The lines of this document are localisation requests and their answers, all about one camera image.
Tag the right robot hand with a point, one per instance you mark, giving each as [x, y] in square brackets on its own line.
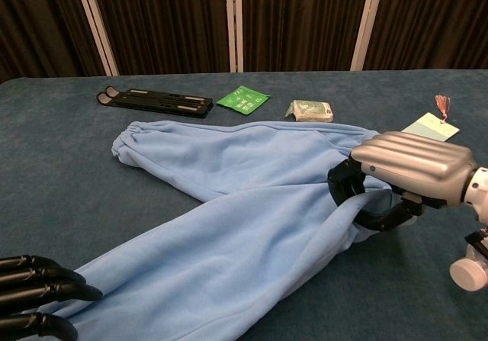
[415, 161]

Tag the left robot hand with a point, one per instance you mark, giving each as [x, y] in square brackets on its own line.
[34, 284]

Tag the light blue sweatpants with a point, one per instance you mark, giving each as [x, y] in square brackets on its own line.
[228, 261]

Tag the pale card with tassel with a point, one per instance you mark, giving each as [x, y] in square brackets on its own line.
[431, 127]

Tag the blue felt table cover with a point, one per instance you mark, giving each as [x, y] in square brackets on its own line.
[57, 184]

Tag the small white tissue pack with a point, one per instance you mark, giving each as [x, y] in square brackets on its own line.
[310, 110]

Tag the clear bottle with white cap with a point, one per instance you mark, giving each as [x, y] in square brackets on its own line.
[463, 274]

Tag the dark curtain partition panel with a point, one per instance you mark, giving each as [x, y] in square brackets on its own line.
[305, 20]
[38, 20]
[164, 20]
[431, 20]

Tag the green sachet packet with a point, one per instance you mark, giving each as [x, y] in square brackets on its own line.
[244, 100]

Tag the black folding laptop stand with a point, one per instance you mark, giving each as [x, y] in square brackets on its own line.
[160, 100]

